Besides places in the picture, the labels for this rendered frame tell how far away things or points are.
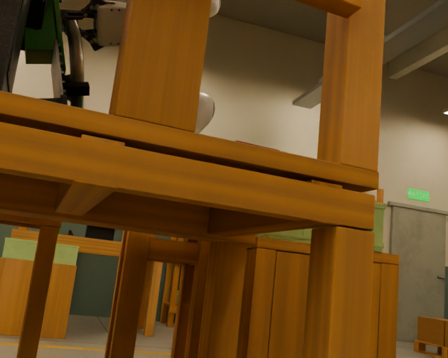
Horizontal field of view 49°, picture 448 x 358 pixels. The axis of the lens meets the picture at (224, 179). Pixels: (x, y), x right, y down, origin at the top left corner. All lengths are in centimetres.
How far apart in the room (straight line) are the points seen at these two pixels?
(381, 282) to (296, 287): 31
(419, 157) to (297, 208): 811
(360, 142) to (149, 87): 43
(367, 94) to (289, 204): 30
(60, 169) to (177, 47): 29
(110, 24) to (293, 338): 110
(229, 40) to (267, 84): 89
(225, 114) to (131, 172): 663
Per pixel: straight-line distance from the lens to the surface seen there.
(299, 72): 815
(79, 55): 116
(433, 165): 915
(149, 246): 163
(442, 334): 673
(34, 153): 80
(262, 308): 166
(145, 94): 85
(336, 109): 103
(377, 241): 181
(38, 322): 158
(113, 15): 125
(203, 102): 184
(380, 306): 182
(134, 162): 81
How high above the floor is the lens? 64
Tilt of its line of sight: 11 degrees up
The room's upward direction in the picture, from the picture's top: 6 degrees clockwise
